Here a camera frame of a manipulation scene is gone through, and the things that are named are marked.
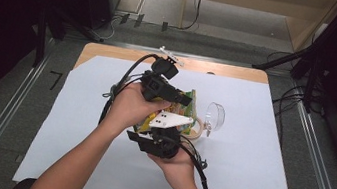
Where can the yellow green spouted pouch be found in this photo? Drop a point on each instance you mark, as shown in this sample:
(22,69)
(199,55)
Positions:
(187,111)

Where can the clear jar with hinged lid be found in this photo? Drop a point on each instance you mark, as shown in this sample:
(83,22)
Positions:
(215,115)

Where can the person's right hand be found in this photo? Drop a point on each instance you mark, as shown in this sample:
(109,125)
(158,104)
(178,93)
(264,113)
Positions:
(180,170)

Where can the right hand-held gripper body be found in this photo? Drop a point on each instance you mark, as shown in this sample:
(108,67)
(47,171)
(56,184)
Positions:
(164,142)

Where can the light blue table mat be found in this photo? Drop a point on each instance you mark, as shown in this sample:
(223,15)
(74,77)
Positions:
(246,170)

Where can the black tripod stand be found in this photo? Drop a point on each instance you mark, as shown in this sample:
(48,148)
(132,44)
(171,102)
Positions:
(310,78)

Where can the person's left hand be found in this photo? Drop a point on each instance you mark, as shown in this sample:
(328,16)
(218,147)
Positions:
(129,109)

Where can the light wooden shelf unit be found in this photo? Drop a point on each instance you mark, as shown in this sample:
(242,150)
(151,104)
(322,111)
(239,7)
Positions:
(300,13)

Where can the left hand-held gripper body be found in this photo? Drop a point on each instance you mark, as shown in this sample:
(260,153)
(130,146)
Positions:
(157,86)

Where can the small black floor bracket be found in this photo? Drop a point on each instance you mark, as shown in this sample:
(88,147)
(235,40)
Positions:
(139,20)
(164,27)
(124,18)

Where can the black metal stand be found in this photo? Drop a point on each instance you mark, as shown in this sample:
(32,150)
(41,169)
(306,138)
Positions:
(40,38)

